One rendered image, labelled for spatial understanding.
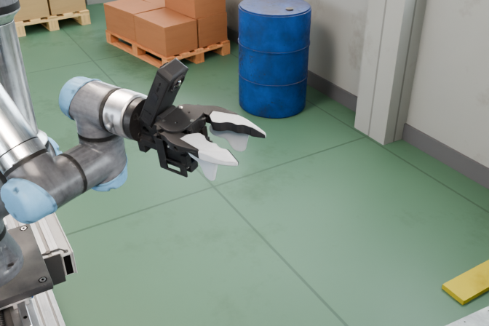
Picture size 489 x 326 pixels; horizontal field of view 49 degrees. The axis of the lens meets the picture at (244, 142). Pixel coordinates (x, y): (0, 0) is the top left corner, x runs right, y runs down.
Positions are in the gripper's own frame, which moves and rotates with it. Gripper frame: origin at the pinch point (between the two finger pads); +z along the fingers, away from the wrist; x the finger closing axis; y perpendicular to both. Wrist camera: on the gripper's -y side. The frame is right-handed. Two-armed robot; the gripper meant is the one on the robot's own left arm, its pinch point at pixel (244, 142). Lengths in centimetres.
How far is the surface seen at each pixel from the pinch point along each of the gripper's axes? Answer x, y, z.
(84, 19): -311, 184, -432
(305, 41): -260, 127, -129
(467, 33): -253, 96, -22
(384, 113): -243, 157, -62
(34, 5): -269, 155, -452
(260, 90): -230, 157, -151
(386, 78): -248, 134, -65
